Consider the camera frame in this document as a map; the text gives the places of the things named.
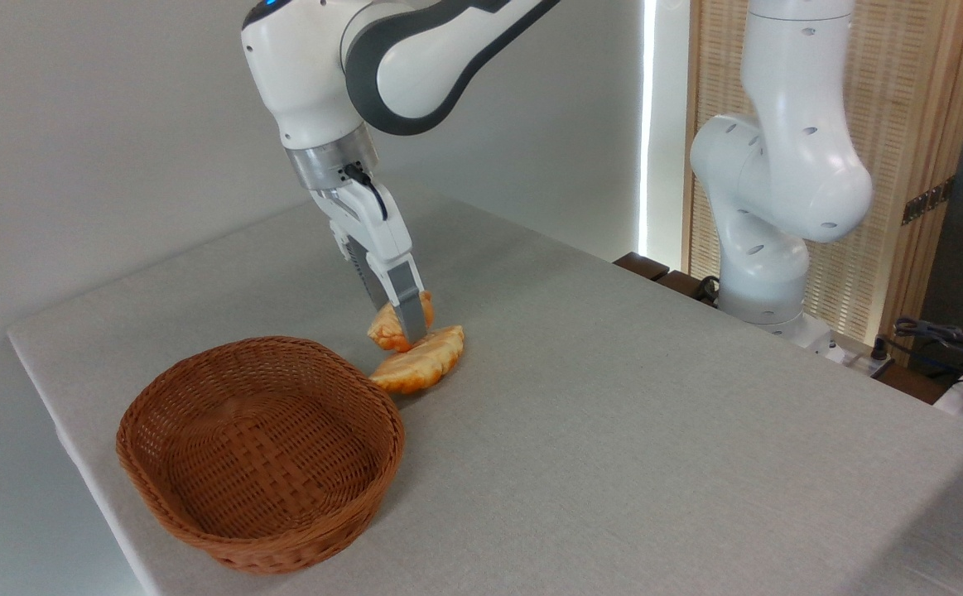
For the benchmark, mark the wooden slatted screen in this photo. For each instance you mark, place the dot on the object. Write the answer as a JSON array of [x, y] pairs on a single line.
[[912, 99]]

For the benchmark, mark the black screen hinge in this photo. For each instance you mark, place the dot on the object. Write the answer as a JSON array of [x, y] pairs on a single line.
[[928, 200]]

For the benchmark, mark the round thick bread roll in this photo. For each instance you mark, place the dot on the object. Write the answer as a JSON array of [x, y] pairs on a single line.
[[386, 329]]

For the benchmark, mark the brown wicker basket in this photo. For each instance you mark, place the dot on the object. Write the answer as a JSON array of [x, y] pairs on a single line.
[[282, 497]]

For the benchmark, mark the flat half-moon bread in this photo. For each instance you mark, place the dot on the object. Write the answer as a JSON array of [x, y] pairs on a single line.
[[419, 368]]

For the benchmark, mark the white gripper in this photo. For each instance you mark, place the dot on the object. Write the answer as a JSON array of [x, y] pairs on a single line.
[[373, 228]]

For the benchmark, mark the dark wooden block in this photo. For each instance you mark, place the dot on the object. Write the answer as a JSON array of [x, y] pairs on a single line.
[[680, 283], [641, 265]]

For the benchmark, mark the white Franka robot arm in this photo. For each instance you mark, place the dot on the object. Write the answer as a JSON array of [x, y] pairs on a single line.
[[779, 165]]

